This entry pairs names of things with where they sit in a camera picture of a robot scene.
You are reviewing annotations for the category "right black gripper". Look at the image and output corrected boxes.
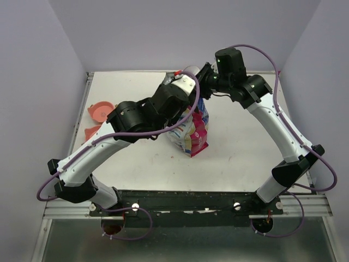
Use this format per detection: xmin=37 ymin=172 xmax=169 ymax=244
xmin=191 ymin=62 xmax=231 ymax=100

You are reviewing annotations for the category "clear plastic scoop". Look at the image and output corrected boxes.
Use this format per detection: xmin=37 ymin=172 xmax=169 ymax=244
xmin=183 ymin=65 xmax=201 ymax=78

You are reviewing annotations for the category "pet food bag pink white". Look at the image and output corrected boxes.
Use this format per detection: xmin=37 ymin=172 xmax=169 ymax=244
xmin=166 ymin=97 xmax=209 ymax=157

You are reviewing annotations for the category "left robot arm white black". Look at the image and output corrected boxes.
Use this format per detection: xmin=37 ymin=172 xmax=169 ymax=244
xmin=49 ymin=78 xmax=196 ymax=216

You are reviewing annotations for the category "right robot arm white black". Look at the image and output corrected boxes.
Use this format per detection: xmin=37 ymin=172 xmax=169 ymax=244
xmin=197 ymin=47 xmax=325 ymax=214

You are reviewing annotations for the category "pink cat-shaped pet bowl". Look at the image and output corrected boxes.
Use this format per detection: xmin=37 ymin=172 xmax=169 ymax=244
xmin=84 ymin=101 xmax=116 ymax=141

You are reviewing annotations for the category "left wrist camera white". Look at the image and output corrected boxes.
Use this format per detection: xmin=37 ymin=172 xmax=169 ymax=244
xmin=171 ymin=70 xmax=198 ymax=96

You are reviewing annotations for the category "black mounting base rail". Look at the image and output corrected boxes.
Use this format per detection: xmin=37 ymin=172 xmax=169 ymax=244
xmin=89 ymin=190 xmax=283 ymax=228

